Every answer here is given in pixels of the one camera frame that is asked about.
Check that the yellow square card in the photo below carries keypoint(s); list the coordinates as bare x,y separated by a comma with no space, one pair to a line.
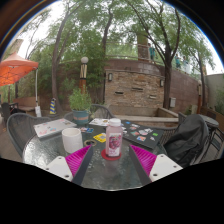
100,137

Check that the person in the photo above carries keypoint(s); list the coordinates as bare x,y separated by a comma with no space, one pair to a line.
186,65
178,61

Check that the globe lamp post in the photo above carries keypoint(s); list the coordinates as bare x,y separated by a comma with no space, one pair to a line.
83,75

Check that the purple juice bottle white cap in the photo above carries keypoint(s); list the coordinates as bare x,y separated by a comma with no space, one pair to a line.
114,140

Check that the group of dark patio chairs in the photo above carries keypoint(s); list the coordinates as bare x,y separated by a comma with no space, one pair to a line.
8,111

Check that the orange canopy tent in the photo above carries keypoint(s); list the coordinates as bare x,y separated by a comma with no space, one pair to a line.
16,68

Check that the small dark printed card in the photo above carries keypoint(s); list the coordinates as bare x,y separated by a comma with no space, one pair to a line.
86,130

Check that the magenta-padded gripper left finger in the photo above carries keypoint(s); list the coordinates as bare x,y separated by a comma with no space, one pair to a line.
76,160

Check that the potted green plant blue pot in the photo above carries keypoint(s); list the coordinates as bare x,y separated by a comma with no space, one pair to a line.
80,103

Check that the white ceramic cup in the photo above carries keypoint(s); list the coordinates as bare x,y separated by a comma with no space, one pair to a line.
72,141

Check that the round patio table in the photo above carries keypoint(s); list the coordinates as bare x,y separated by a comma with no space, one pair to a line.
211,120

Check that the grey electrical wall box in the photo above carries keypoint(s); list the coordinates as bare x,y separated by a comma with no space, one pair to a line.
172,102

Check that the blue yellow striped bollard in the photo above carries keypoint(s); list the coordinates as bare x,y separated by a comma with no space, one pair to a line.
53,106

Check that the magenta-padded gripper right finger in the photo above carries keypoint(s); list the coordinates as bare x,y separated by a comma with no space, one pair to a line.
145,158

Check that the wall lantern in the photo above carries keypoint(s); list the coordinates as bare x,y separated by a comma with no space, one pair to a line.
161,83
110,77

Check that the white printed paper sheet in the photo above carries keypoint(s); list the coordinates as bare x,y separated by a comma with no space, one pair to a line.
98,122

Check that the black backpack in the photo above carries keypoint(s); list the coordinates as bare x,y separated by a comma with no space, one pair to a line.
186,140

